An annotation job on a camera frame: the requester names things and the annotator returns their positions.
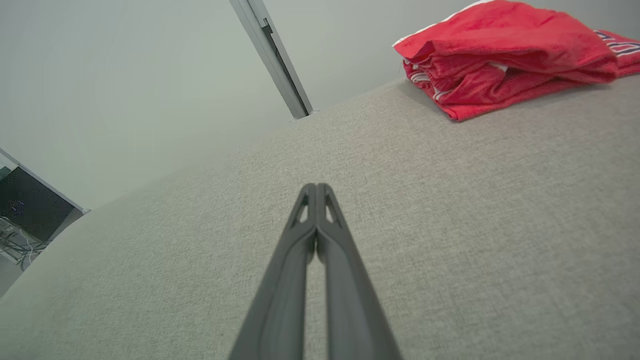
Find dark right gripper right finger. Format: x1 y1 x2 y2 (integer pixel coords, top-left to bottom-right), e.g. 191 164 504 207
316 183 403 360

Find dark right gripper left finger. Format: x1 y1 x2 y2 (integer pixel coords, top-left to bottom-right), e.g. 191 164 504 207
229 183 318 360

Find red shorts with white stripe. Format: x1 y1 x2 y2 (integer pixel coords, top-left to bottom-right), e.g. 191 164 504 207
392 0 621 86

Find red Bulls basketball jersey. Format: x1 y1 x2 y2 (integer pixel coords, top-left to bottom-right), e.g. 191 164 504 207
402 29 640 122

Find grey fabric sofa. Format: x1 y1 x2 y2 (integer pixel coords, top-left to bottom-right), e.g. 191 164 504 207
0 75 640 360

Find black screen panel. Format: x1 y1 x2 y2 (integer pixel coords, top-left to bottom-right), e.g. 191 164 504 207
0 166 76 242

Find grey metal partition frame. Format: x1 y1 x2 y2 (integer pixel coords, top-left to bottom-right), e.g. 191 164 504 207
230 0 315 120

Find tangle of white cables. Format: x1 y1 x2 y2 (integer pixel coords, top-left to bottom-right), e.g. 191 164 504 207
0 217 51 271

